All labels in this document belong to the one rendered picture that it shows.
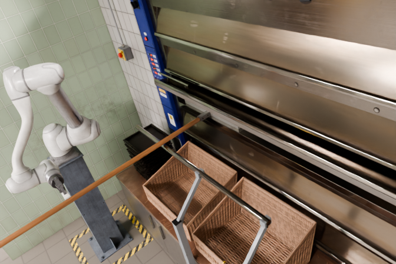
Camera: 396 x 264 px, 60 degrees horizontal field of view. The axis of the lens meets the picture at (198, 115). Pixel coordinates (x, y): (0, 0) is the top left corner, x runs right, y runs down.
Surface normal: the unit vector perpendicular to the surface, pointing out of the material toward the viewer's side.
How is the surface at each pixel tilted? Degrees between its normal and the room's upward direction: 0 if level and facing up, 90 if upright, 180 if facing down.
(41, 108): 90
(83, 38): 90
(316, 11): 90
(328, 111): 70
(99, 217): 90
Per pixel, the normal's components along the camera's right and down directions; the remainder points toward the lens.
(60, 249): -0.20, -0.82
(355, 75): -0.79, 0.16
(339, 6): -0.77, 0.47
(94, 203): 0.60, 0.33
